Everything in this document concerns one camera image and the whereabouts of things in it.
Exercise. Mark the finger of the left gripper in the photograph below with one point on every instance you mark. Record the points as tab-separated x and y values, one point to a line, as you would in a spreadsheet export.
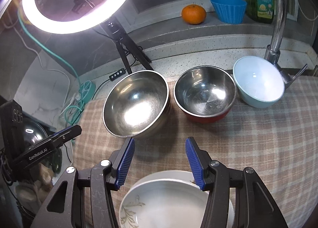
54	141
67	133

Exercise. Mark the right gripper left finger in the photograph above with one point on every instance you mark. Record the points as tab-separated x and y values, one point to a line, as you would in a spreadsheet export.
65	204

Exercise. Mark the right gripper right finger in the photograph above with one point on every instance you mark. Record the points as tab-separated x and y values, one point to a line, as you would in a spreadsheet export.
254	206

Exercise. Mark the large stainless steel bowl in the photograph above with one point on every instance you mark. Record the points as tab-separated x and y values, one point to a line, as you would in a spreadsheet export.
138	106

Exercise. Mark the white plate with pink flowers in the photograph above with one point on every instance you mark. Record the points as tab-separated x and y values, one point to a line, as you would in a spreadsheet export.
186	177

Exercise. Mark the white plate with leaf pattern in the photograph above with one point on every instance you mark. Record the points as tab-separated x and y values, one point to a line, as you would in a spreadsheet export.
163	203

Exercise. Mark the light blue ceramic bowl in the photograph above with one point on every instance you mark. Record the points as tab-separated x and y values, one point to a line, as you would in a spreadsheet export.
259	82

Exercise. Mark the red steel bowl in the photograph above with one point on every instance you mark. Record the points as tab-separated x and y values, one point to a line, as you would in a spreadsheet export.
205	93

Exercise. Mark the chrome kitchen faucet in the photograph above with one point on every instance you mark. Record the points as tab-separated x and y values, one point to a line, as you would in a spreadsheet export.
272	53

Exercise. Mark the left gloved hand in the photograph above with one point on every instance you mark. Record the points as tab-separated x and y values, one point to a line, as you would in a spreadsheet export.
31	193

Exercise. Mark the teal power strip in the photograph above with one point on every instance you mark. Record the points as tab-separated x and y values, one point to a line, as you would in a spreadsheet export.
87	90

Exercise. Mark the plaid checkered cloth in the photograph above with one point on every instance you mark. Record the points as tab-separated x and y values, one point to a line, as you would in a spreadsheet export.
279	142

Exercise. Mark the black inline light remote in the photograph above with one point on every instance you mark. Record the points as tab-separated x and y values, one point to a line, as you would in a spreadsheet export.
117	74

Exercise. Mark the black tripod stand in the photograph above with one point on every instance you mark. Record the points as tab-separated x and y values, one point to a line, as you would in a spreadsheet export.
123	42

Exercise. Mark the orange tangerine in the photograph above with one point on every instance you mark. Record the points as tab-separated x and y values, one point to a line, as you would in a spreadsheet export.
193	14

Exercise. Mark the blue ribbed plastic cup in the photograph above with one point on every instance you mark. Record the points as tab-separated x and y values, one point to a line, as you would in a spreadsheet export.
230	11

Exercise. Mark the white ring light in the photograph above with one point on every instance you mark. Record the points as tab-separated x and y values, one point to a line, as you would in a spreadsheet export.
98	15

